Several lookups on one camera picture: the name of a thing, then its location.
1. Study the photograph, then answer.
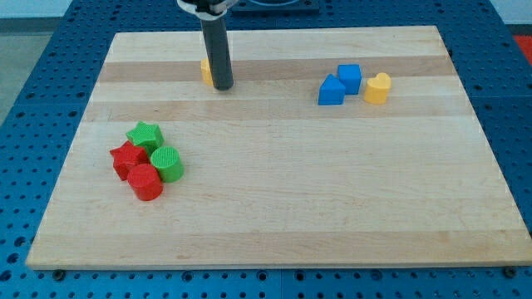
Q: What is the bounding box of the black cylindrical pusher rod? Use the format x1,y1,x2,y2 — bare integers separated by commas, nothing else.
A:
201,17,234,91

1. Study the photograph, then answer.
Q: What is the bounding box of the yellow heart block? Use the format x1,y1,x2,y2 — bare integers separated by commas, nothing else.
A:
363,72,392,105

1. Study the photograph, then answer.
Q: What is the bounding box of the red star block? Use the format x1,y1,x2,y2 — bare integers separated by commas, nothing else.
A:
110,141,150,181

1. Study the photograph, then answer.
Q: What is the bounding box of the red cylinder block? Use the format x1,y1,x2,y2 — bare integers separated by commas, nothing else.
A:
126,164,164,201

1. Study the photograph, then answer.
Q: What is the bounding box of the wooden board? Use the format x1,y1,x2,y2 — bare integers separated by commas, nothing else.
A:
27,26,531,271

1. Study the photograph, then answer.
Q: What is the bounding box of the green cylinder block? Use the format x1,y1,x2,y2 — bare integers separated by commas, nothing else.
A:
150,146,185,183

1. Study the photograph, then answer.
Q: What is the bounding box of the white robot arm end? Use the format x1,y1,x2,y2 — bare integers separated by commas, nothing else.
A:
176,0,239,21

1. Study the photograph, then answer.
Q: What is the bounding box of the green star block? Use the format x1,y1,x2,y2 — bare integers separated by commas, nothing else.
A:
126,121,165,156

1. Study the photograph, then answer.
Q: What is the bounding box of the blue cube block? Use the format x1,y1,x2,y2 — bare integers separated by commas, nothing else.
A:
337,64,362,95

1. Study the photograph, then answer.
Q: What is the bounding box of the blue triangular block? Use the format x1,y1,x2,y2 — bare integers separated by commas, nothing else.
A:
318,74,346,105

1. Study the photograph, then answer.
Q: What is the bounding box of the yellow hexagon block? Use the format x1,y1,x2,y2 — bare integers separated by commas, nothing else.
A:
200,58,214,86

